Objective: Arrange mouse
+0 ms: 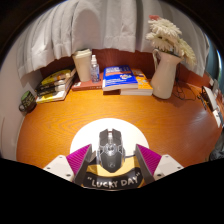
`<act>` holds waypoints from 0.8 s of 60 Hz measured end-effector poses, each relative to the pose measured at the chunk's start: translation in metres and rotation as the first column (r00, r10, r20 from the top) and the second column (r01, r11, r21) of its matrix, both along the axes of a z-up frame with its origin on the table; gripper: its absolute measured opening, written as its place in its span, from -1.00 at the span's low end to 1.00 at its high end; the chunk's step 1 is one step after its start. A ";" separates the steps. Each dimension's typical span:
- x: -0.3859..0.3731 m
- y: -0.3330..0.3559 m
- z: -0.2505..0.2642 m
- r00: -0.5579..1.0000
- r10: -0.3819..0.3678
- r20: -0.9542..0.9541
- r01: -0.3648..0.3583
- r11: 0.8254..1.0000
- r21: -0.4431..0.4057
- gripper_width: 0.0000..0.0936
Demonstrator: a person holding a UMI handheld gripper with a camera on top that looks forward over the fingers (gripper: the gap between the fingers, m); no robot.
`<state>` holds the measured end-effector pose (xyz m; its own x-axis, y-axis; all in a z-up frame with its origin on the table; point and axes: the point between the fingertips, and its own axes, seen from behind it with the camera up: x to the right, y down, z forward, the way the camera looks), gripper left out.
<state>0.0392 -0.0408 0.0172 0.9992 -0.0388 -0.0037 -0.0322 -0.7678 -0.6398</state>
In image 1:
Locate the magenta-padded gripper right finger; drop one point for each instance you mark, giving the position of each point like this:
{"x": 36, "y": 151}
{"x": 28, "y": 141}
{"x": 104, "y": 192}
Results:
{"x": 166, "y": 165}

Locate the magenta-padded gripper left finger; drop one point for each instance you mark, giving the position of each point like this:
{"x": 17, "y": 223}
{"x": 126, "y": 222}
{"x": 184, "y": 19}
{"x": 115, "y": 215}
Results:
{"x": 60, "y": 166}

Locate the grey black computer mouse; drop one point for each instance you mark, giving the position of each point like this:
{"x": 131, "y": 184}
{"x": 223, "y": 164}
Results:
{"x": 111, "y": 153}

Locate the round white yellow mouse pad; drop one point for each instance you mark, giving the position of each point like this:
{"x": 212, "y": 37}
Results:
{"x": 86, "y": 136}

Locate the yellow white thick book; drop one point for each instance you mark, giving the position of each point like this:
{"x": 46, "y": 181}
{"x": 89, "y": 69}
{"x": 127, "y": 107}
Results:
{"x": 51, "y": 96}

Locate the dark green mug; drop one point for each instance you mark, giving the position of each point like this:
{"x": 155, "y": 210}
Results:
{"x": 28, "y": 101}

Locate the white flat device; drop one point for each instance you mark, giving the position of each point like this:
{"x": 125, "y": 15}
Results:
{"x": 210, "y": 98}

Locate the dark cover book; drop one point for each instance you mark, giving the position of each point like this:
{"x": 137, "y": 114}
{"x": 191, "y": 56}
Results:
{"x": 53, "y": 86}

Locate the red-brown flat book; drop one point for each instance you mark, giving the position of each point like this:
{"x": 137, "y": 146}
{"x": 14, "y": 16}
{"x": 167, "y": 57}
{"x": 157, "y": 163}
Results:
{"x": 86, "y": 86}

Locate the orange cover book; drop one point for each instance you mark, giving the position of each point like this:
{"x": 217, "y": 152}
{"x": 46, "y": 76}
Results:
{"x": 144, "y": 83}

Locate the white ceramic vase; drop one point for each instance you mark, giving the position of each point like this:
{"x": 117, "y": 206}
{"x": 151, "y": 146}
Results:
{"x": 165, "y": 78}

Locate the yellow cover book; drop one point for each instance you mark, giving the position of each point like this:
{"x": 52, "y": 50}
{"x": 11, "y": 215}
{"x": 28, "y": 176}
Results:
{"x": 58, "y": 76}

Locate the clear spray bottle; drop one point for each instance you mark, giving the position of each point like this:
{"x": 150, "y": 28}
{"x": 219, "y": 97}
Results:
{"x": 95, "y": 71}

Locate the blue cover book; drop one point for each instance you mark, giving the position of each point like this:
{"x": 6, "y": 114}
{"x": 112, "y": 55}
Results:
{"x": 118, "y": 76}

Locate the cream tissue pack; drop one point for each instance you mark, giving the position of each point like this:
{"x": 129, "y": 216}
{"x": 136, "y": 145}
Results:
{"x": 82, "y": 66}

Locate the white curtain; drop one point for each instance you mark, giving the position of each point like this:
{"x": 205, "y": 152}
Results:
{"x": 93, "y": 26}

